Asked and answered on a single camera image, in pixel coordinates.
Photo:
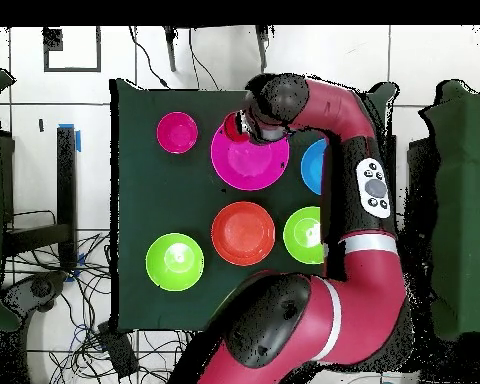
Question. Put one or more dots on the red cup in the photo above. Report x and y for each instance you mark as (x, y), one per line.
(232, 128)

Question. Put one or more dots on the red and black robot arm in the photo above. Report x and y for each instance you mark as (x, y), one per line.
(364, 300)

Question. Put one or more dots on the large pink bowl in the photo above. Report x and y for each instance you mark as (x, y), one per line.
(248, 168)

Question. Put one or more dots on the small crimson bowl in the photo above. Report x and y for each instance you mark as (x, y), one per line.
(177, 132)

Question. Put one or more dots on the light blue bowl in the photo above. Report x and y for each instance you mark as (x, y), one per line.
(314, 168)

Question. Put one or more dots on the black stand leg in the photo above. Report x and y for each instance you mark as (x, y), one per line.
(170, 48)
(262, 44)

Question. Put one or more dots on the orange bowl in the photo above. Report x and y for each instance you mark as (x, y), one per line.
(243, 234)

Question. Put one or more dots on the green bowl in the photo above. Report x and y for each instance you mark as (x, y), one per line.
(300, 236)
(174, 262)

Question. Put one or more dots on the black metal stand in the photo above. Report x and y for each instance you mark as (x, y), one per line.
(66, 180)
(420, 160)

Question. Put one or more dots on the dark green tablecloth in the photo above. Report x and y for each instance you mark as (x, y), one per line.
(164, 312)

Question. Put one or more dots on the black power strip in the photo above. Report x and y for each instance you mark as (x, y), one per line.
(118, 352)

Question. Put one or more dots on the grey square frame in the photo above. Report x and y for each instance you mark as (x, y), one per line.
(72, 70)

